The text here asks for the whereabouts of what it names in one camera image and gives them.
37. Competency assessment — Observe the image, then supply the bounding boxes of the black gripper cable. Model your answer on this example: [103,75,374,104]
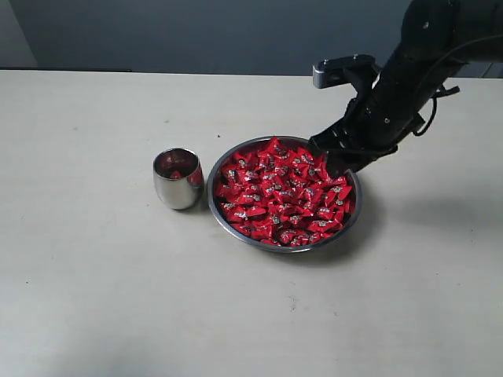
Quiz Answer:
[412,35,503,137]

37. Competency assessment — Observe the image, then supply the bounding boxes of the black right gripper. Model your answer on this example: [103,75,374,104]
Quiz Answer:
[310,50,432,178]

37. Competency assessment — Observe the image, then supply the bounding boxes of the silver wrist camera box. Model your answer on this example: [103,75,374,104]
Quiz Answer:
[312,54,380,91]

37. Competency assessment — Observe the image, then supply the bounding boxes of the red candies inside cup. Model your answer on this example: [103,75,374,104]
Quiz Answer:
[167,169,185,180]

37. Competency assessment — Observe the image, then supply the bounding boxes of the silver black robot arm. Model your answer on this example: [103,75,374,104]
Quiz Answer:
[309,1,502,177]

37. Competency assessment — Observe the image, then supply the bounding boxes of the pile of red wrapped candies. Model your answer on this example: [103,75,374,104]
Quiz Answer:
[214,136,354,247]

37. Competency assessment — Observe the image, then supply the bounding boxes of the round steel bowl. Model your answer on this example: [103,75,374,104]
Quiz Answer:
[206,135,363,254]

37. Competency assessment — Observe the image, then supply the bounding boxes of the stainless steel cup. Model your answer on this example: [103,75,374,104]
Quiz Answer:
[152,148,204,210]

